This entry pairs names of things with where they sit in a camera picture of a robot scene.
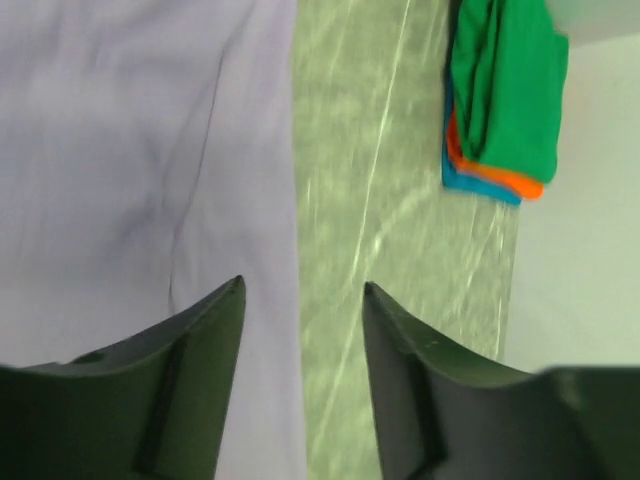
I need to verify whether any green folded t shirt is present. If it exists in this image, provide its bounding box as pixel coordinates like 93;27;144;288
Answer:
450;0;569;184

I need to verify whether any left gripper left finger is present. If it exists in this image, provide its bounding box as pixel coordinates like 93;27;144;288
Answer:
1;277;246;479

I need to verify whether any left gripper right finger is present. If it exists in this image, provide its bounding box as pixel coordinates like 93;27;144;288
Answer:
362;282;639;480

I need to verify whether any orange folded t shirt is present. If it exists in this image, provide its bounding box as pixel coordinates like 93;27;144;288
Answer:
445;111;544;200

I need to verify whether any purple t shirt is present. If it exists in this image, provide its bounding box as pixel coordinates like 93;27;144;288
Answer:
1;1;307;479

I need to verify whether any blue folded t shirt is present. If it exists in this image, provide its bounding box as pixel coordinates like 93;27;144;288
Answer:
441;72;522;206

